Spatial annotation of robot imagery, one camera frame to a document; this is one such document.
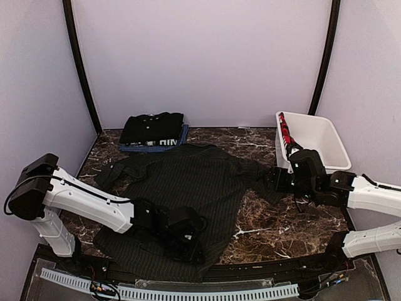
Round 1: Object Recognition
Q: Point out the black pinstriped long sleeve shirt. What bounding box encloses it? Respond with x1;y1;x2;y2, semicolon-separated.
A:
93;144;282;282

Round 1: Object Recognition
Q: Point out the black white lettered folded shirt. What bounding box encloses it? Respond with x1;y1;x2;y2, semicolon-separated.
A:
125;124;189;147

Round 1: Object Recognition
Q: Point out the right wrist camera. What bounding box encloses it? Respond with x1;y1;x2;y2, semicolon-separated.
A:
289;149;327;199

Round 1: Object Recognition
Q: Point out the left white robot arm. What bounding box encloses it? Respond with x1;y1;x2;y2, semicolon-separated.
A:
3;153;207;273

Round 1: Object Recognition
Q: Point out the white plastic bin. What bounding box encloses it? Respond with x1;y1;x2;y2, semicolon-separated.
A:
275;111;352;173

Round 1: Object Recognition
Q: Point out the blue checkered folded shirt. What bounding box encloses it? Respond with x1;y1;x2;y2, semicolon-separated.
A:
118;140;187;154

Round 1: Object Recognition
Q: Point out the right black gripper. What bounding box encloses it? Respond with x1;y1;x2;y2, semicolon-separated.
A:
264;165;318;202

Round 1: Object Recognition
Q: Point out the black folded button shirt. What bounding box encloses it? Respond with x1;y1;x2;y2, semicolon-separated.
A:
119;112;184;144

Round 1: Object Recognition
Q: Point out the red black shirt in bin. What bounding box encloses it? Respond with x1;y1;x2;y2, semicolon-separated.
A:
279;112;303;158

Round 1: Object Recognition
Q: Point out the right black frame post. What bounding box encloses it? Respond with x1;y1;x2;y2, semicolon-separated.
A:
308;0;341;115

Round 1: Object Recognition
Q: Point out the white slotted cable duct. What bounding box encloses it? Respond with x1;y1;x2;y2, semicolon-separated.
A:
40;267;299;300

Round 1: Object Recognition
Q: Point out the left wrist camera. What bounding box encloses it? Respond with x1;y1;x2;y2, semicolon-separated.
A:
153;206;208;241

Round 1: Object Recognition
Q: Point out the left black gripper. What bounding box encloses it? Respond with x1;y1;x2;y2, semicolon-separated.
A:
157;231;206;266

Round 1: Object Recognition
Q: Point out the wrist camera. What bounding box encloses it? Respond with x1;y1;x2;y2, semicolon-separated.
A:
289;149;327;199
153;206;208;241

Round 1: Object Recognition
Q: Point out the black frame post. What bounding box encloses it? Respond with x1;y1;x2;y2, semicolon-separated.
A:
62;0;103;134
308;0;341;115

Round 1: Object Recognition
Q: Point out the left black frame post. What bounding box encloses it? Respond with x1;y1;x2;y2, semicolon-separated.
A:
62;0;103;134

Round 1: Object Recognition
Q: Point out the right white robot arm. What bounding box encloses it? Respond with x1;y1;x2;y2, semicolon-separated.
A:
263;167;400;272

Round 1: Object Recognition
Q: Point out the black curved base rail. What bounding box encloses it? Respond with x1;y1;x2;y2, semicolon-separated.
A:
34;240;377;283

